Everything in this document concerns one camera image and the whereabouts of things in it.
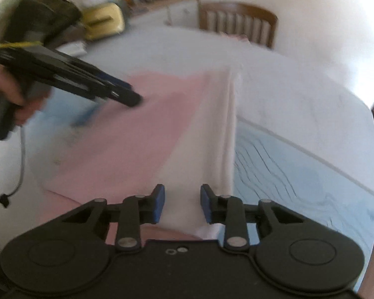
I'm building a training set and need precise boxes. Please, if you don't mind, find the yellow cable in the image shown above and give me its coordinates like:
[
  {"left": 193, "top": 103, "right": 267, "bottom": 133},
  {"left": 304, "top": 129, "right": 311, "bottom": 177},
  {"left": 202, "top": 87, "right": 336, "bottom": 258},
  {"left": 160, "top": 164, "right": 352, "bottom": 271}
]
[{"left": 0, "top": 40, "right": 46, "bottom": 50}]

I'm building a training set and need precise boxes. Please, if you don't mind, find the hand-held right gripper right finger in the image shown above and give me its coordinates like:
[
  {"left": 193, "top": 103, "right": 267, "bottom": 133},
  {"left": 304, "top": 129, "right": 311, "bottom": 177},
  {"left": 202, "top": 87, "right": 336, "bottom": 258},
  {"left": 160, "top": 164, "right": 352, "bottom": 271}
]
[{"left": 200, "top": 184, "right": 303, "bottom": 253}]

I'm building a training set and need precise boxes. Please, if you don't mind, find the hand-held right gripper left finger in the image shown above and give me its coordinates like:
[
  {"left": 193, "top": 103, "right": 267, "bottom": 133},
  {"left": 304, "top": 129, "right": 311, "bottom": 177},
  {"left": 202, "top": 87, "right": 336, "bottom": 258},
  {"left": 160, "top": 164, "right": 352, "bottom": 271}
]
[{"left": 61, "top": 184, "right": 166, "bottom": 253}]

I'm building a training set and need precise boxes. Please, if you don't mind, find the grey cable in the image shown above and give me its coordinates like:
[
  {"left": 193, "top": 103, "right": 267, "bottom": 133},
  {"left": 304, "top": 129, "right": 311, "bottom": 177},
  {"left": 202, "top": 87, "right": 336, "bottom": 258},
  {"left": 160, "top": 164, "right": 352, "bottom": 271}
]
[{"left": 0, "top": 126, "right": 27, "bottom": 209}]

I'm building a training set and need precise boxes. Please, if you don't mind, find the person's left hand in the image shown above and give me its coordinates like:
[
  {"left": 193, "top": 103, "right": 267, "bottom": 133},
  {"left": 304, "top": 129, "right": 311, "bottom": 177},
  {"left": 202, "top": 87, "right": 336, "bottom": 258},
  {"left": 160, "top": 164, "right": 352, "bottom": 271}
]
[{"left": 0, "top": 64, "right": 49, "bottom": 126}]

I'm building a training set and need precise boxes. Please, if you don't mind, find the pink white grey sweatshirt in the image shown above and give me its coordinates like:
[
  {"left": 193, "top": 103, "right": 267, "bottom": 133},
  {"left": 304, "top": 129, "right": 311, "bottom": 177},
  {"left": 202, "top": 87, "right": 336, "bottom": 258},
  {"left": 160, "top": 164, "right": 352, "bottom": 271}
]
[{"left": 39, "top": 68, "right": 241, "bottom": 244}]

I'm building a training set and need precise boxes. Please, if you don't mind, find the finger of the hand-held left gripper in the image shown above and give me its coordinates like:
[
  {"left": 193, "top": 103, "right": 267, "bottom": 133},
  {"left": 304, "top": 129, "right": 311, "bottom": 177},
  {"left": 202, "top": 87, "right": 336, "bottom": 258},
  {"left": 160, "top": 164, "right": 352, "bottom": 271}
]
[
  {"left": 58, "top": 52, "right": 134, "bottom": 91},
  {"left": 49, "top": 69, "right": 144, "bottom": 107}
]

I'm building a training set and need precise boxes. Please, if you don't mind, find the white sideboard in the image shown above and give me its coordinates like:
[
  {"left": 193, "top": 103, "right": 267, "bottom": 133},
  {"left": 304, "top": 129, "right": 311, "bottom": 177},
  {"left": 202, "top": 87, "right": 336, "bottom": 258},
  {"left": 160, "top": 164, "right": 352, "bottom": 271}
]
[{"left": 125, "top": 0, "right": 200, "bottom": 28}]

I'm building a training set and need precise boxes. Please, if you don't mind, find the blue patterned table mat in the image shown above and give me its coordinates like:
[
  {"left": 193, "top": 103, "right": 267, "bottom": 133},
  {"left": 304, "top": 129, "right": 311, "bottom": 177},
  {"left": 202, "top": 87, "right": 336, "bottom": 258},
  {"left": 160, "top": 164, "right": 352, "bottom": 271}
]
[{"left": 233, "top": 118, "right": 374, "bottom": 245}]

